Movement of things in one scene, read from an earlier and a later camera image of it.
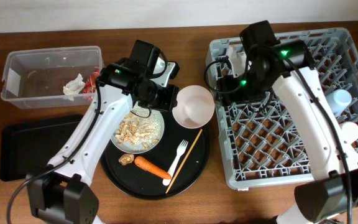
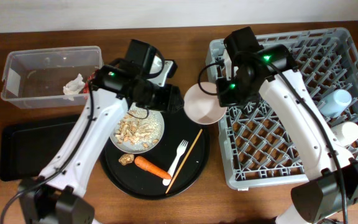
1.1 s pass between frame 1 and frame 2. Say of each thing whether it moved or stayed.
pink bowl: moved
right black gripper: stayed
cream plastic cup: stayed
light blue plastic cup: stayed
